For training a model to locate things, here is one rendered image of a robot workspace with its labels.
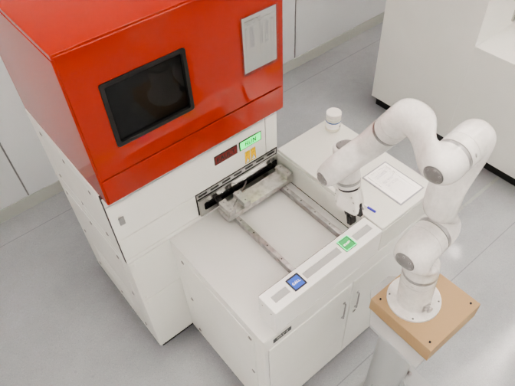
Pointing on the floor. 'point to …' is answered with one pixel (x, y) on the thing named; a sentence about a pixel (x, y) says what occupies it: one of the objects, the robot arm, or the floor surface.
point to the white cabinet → (268, 351)
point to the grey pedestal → (391, 354)
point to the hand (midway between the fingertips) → (351, 218)
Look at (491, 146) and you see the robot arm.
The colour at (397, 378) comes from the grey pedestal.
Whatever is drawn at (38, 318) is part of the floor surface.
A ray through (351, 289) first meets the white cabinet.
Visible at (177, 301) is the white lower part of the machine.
